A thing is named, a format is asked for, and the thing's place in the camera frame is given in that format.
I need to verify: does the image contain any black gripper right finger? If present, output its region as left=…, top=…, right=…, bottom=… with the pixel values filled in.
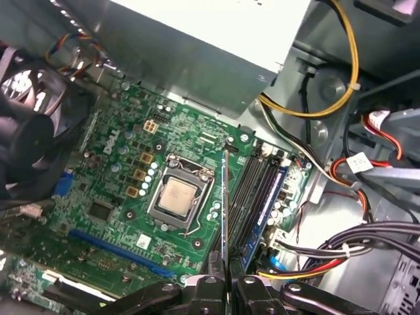
left=229, top=247, right=358, bottom=315

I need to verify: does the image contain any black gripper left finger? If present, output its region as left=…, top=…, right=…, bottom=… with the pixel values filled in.
left=98, top=251, right=227, bottom=315

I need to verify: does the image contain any RAM stick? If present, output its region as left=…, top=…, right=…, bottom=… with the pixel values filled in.
left=220, top=148, right=232, bottom=315

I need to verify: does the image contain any black RAM slot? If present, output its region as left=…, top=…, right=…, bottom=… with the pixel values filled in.
left=241, top=151, right=276, bottom=260
left=234, top=150, right=268, bottom=259
left=228, top=149, right=262, bottom=257

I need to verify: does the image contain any metal locking lever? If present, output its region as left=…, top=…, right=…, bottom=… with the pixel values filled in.
left=183, top=170, right=216, bottom=237

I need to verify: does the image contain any blue expansion slot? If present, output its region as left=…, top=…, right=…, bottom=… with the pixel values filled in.
left=68, top=228, right=177, bottom=278

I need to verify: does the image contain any silver CPU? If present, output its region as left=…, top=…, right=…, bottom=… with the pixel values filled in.
left=157, top=177, right=198, bottom=219

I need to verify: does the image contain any metal socket cover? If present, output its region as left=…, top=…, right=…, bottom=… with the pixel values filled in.
left=147, top=152, right=216, bottom=231

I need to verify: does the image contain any green motherboard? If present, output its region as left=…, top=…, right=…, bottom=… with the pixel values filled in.
left=42, top=81, right=319, bottom=289

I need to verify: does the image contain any black graphics card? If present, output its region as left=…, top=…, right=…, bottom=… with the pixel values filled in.
left=0, top=249, right=119, bottom=315

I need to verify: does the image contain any blue board connector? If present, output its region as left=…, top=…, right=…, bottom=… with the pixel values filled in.
left=54, top=169, right=74, bottom=198

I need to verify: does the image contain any black PC case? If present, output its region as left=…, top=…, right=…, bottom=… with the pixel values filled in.
left=0, top=0, right=420, bottom=315

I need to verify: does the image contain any black case fan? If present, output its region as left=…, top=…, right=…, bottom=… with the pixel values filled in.
left=0, top=45, right=96, bottom=201

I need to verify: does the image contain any grey power supply unit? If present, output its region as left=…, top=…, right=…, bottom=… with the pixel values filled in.
left=62, top=0, right=312, bottom=121

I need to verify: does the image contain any orange wire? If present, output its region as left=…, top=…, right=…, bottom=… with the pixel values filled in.
left=257, top=257, right=348, bottom=282

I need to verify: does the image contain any black cable bundle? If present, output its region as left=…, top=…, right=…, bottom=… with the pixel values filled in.
left=272, top=218, right=420, bottom=265

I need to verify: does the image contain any red wire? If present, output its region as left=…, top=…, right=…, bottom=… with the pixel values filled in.
left=327, top=157, right=371, bottom=227

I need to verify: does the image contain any white and black wire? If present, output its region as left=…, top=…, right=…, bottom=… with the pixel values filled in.
left=259, top=98, right=332, bottom=178

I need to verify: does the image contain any yellow wire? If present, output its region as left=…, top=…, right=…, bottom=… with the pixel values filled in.
left=257, top=0, right=360, bottom=119

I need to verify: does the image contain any multicolour fan wire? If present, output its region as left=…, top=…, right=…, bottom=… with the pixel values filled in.
left=44, top=31, right=109, bottom=79

